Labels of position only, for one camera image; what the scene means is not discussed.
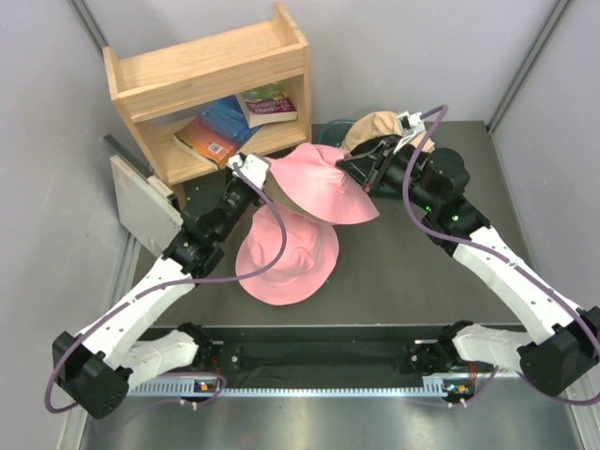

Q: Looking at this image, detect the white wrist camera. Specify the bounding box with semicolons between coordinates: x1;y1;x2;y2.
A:
226;154;271;190
397;111;426;139

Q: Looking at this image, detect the wooden bookshelf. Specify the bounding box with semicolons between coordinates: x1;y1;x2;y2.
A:
103;2;312;187

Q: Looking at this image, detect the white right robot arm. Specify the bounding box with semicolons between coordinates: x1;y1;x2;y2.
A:
336;138;599;397

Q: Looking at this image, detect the grey slotted cable duct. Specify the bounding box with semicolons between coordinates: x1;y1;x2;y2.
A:
128;376;474;398

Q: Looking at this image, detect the green purple paperback book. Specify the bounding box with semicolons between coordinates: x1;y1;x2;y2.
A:
235;82;297;128

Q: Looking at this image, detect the grey flat board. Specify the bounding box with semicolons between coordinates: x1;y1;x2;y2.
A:
103;134;183;257

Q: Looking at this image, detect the blue orange paperback book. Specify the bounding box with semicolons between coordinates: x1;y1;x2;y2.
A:
173;96;260;170

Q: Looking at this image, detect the pink bucket hat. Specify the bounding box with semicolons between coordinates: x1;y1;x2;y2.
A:
235;205;339;307
264;142;379;225

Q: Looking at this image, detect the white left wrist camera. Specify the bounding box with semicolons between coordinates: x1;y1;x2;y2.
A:
226;154;271;190

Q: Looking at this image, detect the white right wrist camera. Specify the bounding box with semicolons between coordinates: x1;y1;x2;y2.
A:
397;111;426;139

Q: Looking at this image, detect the beige bucket hat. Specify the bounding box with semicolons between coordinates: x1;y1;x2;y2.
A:
340;112;435;153

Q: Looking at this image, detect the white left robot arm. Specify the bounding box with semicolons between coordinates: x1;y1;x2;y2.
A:
44;173;280;419

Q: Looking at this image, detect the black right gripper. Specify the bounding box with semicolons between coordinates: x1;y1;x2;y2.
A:
337;137;440;213

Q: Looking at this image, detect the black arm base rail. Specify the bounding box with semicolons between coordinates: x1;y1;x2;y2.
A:
149;322;498;390

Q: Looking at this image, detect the teal plastic basin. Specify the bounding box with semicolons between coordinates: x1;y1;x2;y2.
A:
312;119;400;201

